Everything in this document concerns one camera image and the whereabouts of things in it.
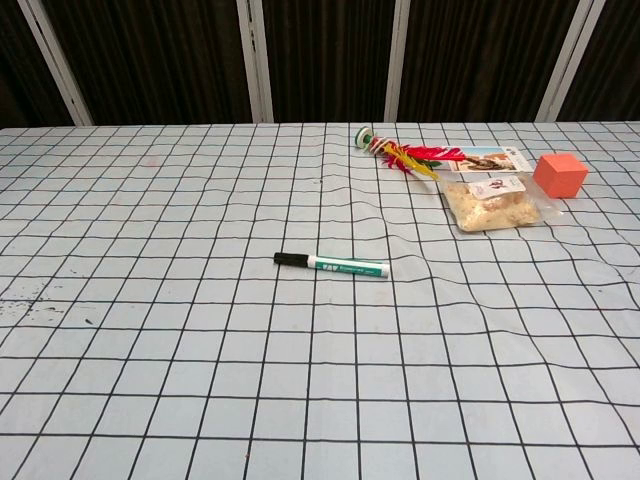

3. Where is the black marker cap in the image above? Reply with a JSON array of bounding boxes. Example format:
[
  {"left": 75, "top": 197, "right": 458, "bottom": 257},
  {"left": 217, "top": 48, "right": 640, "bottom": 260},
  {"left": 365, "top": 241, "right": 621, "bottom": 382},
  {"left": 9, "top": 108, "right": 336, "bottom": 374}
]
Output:
[{"left": 273, "top": 251, "right": 312, "bottom": 268}]

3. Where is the white green whiteboard marker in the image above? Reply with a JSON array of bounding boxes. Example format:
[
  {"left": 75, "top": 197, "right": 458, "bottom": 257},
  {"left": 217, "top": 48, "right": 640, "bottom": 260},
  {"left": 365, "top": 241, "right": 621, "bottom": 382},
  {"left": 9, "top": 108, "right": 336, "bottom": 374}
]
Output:
[{"left": 306, "top": 254, "right": 391, "bottom": 280}]

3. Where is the red yellow feather shuttlecock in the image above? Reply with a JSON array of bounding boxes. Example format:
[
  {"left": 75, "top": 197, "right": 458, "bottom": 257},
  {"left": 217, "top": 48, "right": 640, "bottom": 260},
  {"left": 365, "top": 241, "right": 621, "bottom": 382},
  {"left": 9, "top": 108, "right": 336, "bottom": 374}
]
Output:
[{"left": 355, "top": 126, "right": 467, "bottom": 183}]

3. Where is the checked light blue tablecloth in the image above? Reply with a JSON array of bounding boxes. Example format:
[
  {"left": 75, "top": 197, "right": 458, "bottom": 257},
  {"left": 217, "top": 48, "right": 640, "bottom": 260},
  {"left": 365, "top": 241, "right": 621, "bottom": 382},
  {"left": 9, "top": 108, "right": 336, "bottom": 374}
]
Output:
[{"left": 0, "top": 121, "right": 640, "bottom": 480}]

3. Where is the clear snack bag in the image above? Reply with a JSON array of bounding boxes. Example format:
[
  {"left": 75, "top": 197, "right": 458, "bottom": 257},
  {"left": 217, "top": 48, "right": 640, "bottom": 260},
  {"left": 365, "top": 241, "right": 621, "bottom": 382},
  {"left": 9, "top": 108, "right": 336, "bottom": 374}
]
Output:
[{"left": 436, "top": 172, "right": 564, "bottom": 233}]

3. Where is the photo postcard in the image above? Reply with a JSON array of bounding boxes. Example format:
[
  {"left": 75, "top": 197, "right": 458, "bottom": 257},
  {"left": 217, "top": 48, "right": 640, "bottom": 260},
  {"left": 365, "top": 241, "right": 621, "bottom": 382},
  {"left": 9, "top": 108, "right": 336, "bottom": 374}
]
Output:
[{"left": 439, "top": 145, "right": 532, "bottom": 174}]

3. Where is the orange cube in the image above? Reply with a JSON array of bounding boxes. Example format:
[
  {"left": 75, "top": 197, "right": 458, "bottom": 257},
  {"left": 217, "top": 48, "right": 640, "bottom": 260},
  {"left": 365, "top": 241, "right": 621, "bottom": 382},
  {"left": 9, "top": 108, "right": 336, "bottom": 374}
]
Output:
[{"left": 532, "top": 153, "right": 589, "bottom": 201}]

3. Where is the white frame post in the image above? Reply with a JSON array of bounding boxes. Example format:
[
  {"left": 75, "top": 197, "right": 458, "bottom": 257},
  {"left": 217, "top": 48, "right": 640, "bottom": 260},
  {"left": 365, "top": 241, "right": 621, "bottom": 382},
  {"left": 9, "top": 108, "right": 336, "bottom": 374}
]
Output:
[
  {"left": 17, "top": 0, "right": 95, "bottom": 127},
  {"left": 536, "top": 0, "right": 609, "bottom": 123},
  {"left": 384, "top": 0, "right": 427, "bottom": 123},
  {"left": 235, "top": 0, "right": 276, "bottom": 124}
]

